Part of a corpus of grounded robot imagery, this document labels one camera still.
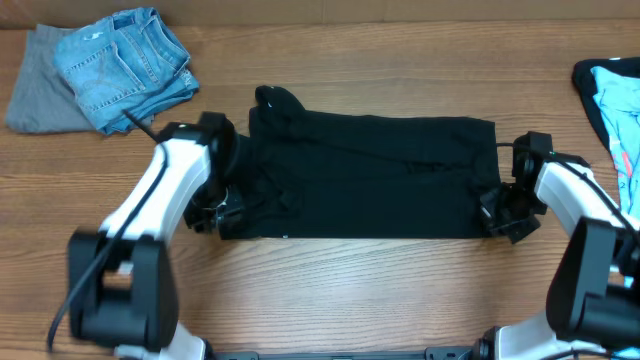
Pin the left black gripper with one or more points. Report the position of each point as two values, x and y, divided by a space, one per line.
201 221

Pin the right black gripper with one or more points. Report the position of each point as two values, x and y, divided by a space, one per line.
507 215

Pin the black polo shirt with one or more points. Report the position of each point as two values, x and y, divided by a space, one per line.
307 174

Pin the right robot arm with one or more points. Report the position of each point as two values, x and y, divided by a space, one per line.
592 304

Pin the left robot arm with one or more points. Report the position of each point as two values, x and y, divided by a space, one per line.
122 294

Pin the black garment under blue shirt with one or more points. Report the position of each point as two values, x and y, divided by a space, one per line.
585 84

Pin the light blue t-shirt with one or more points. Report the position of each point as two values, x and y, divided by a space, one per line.
617 98

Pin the folded blue denim jeans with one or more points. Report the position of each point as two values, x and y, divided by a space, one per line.
126 64

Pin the folded grey garment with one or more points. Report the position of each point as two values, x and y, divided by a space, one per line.
42 101

